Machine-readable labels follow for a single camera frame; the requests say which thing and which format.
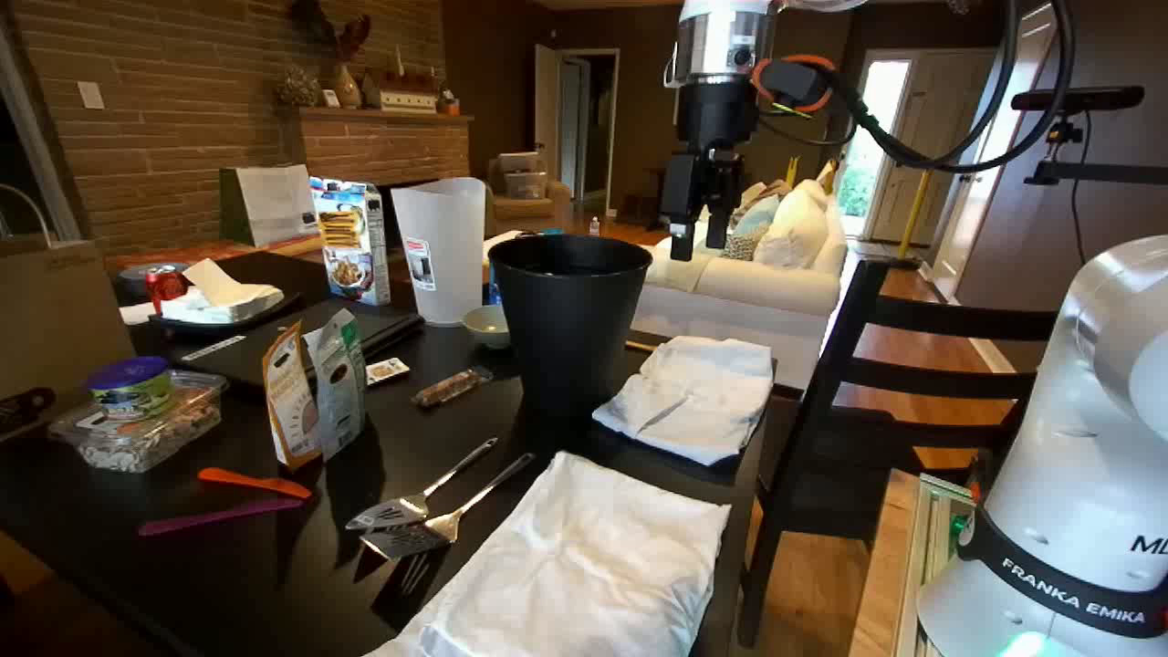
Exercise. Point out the white paper sheet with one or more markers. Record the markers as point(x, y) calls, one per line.
point(274, 201)

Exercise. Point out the jar with purple lid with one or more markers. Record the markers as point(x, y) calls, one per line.
point(133, 384)

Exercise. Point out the small white bowl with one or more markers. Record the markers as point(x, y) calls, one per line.
point(489, 325)

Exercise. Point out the vase with dried flowers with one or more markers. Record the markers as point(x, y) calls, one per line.
point(343, 82)

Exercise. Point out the white plastic pitcher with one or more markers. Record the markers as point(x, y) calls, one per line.
point(444, 251)

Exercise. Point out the small white packet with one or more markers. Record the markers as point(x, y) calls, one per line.
point(387, 372)

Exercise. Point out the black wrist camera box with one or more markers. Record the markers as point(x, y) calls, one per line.
point(793, 82)

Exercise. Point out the stacked cardboard boxes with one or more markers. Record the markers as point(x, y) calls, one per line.
point(524, 176)

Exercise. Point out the cream sofa pillow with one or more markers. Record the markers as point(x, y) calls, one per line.
point(793, 227)

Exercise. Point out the green and white pouch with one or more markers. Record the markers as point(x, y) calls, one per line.
point(339, 384)

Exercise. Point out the clear plastic food container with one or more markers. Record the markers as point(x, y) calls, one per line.
point(133, 438)

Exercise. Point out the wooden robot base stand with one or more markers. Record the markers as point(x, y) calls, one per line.
point(889, 572)

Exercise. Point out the small white towel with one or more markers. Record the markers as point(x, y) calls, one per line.
point(694, 397)

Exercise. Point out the white light switch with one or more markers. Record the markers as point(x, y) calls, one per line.
point(90, 95)

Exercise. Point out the folded white napkins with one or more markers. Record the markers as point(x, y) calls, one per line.
point(223, 299)

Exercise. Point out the black plastic bin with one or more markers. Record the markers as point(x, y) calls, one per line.
point(571, 330)

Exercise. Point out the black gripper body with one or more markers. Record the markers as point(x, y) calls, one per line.
point(712, 122)

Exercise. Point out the printed food box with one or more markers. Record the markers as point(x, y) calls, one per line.
point(348, 239)

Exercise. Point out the red can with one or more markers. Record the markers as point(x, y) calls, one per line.
point(165, 289)

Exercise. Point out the brown and white pouch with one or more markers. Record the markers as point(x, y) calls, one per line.
point(290, 402)

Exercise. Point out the brick fireplace mantle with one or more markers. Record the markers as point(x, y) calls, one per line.
point(386, 146)

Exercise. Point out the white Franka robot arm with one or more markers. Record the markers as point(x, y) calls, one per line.
point(1082, 426)

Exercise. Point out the wrapped snack bar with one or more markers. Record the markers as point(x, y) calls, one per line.
point(445, 390)

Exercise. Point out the black camera on stand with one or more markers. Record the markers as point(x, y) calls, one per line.
point(1079, 99)

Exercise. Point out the large white cloth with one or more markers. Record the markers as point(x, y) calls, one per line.
point(571, 572)

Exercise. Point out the brown paper bag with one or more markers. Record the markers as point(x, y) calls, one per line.
point(56, 323)

